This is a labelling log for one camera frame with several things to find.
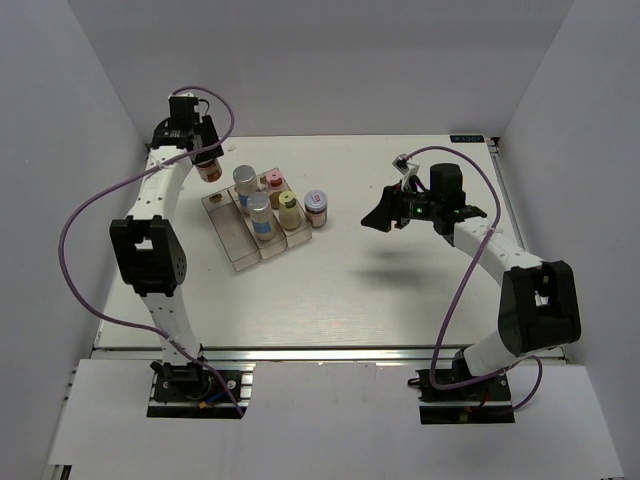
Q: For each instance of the white lid jar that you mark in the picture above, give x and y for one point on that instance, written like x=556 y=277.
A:
x=316 y=205
x=210 y=171

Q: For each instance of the silver lid jar blue label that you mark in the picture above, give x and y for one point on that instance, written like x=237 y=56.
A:
x=261 y=216

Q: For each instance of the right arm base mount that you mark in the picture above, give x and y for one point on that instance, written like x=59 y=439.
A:
x=486 y=402

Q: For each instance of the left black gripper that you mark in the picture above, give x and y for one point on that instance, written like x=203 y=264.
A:
x=206 y=128

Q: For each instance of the blue sticker right corner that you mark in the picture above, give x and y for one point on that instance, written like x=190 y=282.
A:
x=466 y=138

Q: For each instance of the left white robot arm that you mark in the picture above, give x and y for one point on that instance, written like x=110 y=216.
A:
x=149 y=255

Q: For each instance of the yellow cap white bottle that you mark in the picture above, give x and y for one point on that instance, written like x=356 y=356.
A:
x=289 y=214

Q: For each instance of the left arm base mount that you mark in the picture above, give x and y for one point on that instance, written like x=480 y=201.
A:
x=189 y=391

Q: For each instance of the pink cap spice bottle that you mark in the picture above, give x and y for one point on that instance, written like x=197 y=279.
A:
x=275 y=185

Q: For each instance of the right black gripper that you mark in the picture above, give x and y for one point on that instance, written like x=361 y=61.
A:
x=391 y=206

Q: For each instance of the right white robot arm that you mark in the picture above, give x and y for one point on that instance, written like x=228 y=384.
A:
x=538 y=305

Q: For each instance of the aluminium front rail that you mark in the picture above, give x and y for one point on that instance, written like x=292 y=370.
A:
x=320 y=354

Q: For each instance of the left clear organizer tray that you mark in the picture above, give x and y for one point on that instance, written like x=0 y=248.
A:
x=229 y=223

